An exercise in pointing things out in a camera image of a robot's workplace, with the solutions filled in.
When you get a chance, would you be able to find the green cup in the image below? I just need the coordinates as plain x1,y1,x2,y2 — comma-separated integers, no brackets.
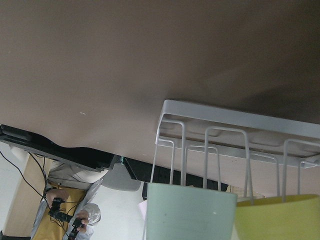
146,183,237,240

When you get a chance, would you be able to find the yellow cup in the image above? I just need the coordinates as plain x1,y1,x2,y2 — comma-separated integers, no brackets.
234,194,320,240

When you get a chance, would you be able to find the seated person in background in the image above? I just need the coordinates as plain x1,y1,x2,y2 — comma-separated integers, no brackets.
30,160,108,240

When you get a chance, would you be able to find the white wire cup rack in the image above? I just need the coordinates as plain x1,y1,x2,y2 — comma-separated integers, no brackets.
142,99,320,240

